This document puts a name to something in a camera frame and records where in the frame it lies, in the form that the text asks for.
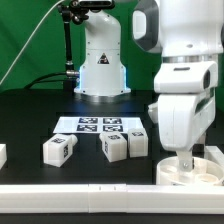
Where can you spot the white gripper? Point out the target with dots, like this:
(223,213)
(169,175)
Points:
(185,106)

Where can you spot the round white stool seat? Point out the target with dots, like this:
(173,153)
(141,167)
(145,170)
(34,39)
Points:
(205,172)

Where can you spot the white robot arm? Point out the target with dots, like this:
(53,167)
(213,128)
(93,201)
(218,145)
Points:
(188,34)

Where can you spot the white right fence bar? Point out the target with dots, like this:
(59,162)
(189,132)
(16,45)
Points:
(214,154)

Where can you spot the white fence bar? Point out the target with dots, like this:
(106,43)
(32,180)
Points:
(121,198)
(214,154)
(3,155)

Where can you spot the white front fence bar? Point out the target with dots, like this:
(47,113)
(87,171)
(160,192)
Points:
(121,198)

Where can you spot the paper sheet with markers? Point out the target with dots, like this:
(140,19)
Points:
(67,125)

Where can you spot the green backdrop curtain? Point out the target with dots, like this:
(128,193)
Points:
(32,44)

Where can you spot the white left fence bar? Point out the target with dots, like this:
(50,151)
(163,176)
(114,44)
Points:
(3,155)

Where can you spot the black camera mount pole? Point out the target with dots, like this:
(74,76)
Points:
(76,12)

